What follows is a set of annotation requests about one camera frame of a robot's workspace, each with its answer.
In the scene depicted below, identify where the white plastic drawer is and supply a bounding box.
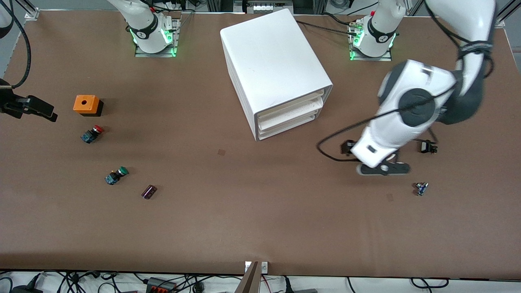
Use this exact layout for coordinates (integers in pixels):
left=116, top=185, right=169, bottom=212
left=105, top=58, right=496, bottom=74
left=257, top=107, right=325, bottom=130
left=258, top=115, right=317, bottom=140
left=256, top=90, right=326, bottom=120

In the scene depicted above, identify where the white drawer cabinet housing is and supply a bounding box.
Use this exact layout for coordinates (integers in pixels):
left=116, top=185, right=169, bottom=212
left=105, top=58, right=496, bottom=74
left=220, top=8, right=334, bottom=142

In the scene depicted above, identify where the grey control box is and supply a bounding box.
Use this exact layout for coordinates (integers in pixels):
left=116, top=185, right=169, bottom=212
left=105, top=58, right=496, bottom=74
left=243, top=0, right=294, bottom=14

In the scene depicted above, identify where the black power strip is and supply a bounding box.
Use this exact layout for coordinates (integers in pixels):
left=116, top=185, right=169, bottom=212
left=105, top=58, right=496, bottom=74
left=146, top=278, right=176, bottom=293

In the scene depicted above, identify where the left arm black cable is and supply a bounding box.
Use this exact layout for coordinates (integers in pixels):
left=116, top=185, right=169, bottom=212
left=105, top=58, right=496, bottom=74
left=317, top=0, right=495, bottom=162

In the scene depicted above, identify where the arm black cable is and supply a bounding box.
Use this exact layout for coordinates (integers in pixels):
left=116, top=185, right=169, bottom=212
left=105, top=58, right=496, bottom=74
left=317, top=0, right=495, bottom=162
left=6, top=0, right=32, bottom=89

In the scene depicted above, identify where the orange button enclosure box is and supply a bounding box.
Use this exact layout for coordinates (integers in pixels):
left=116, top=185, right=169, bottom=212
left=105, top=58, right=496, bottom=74
left=73, top=95, right=104, bottom=117

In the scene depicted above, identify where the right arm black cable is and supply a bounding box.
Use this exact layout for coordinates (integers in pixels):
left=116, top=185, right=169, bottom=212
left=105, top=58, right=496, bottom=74
left=6, top=0, right=32, bottom=89

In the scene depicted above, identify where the red push button switch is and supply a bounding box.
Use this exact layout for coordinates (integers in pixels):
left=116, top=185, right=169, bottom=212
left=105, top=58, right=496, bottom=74
left=80, top=125, right=104, bottom=144

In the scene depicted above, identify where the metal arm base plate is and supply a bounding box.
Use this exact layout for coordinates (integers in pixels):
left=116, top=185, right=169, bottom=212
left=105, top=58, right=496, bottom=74
left=134, top=16, right=180, bottom=58
left=349, top=18, right=393, bottom=62

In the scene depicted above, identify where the aluminium frame post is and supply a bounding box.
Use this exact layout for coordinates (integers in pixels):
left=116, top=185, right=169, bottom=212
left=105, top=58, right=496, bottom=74
left=14, top=0, right=41, bottom=20

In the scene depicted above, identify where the green push button switch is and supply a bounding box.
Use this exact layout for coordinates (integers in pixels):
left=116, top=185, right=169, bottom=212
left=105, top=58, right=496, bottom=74
left=105, top=166, right=129, bottom=186

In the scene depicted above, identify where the black cable on table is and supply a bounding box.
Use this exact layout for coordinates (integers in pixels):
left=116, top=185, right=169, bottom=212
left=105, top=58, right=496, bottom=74
left=295, top=20, right=361, bottom=36

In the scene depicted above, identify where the white mounting bracket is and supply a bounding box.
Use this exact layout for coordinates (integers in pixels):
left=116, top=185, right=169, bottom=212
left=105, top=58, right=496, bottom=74
left=244, top=261, right=269, bottom=274

